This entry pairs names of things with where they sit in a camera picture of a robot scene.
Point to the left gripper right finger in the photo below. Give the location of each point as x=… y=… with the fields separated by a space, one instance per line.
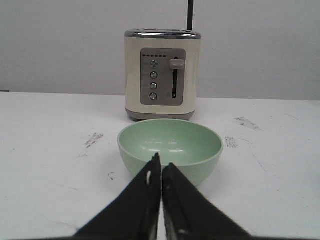
x=188 y=215

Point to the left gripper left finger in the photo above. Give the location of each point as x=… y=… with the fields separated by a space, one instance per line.
x=134 y=214

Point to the green bowl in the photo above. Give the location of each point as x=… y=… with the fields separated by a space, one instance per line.
x=194 y=149

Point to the cream two-slot toaster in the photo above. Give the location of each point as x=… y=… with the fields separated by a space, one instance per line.
x=161 y=67

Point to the black tripod pole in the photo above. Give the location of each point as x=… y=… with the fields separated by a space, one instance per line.
x=190 y=14

